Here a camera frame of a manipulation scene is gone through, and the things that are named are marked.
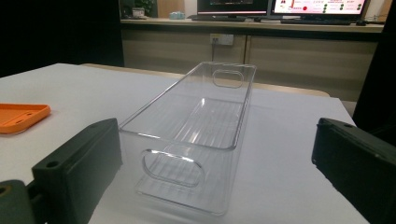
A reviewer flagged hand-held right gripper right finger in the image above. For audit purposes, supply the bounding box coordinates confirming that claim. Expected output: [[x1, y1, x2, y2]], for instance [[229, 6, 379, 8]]
[[311, 117, 396, 224]]

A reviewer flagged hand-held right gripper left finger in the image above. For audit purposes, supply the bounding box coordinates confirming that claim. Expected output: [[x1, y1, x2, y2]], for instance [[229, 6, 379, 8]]
[[31, 117, 123, 224]]

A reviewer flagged orange phone case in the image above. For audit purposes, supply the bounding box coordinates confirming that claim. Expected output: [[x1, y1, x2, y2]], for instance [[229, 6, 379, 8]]
[[0, 103, 52, 135]]

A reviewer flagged clear plastic storage bin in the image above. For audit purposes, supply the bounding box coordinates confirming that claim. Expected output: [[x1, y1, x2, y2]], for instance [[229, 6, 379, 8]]
[[118, 61, 258, 217]]

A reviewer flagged long wooden desk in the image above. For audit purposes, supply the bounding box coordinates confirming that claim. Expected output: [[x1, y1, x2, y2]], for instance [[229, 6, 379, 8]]
[[120, 17, 386, 101]]

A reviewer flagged black keyboard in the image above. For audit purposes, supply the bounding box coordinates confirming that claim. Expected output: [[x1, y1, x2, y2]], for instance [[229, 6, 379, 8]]
[[279, 19, 353, 26], [191, 15, 248, 23]]

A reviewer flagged black computer monitor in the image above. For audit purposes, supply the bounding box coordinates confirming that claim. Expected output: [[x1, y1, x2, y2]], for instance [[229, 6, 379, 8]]
[[271, 0, 371, 17], [196, 0, 271, 17]]

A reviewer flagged green potted plant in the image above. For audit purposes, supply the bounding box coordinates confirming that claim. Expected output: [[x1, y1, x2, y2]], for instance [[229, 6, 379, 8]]
[[120, 0, 157, 19]]

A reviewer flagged small teal object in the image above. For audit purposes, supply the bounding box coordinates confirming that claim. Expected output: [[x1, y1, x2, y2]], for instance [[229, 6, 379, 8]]
[[168, 10, 187, 20]]

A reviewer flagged white wall outlet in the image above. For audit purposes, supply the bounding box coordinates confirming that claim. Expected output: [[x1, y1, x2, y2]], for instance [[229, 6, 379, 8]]
[[209, 33, 234, 47]]

